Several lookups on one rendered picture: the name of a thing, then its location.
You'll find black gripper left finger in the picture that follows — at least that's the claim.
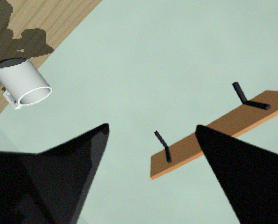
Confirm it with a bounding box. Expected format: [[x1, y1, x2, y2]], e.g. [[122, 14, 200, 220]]
[[0, 123, 110, 224]]

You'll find white mug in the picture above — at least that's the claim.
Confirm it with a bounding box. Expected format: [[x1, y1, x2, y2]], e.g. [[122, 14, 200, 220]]
[[0, 59, 52, 109]]

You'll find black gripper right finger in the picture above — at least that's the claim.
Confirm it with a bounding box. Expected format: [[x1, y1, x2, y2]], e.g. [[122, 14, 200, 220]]
[[195, 125, 278, 224]]

